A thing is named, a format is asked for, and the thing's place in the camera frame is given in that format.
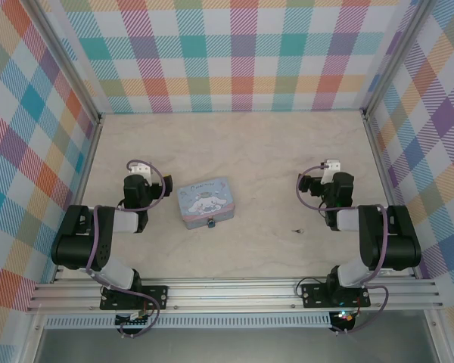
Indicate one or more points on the light blue cartoon tin box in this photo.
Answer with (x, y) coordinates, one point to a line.
(204, 202)

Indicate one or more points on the small blue padlock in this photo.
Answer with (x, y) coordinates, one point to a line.
(211, 223)

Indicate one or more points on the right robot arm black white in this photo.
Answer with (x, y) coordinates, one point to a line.
(397, 246)

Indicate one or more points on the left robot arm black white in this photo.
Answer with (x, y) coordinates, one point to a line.
(79, 249)

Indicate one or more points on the small controller board with lights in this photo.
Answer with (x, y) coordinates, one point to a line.
(343, 317)

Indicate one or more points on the small black controller board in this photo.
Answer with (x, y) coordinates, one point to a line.
(132, 320)

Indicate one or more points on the grey metal panel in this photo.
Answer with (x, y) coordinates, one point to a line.
(231, 346)

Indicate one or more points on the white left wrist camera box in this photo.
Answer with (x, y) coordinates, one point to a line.
(140, 169)

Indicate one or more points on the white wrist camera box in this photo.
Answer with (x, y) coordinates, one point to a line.
(332, 167)
(140, 169)

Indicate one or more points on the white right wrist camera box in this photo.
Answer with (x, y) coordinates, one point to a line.
(332, 167)

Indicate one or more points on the aluminium side rail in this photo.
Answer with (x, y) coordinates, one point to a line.
(82, 181)
(386, 181)

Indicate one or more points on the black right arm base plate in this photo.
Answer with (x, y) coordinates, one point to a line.
(314, 295)

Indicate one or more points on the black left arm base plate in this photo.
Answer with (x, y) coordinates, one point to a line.
(157, 296)

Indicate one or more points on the aluminium mounting rail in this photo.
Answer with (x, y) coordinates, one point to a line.
(234, 293)

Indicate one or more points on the aluminium frame post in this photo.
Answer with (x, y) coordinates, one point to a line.
(66, 64)
(395, 56)

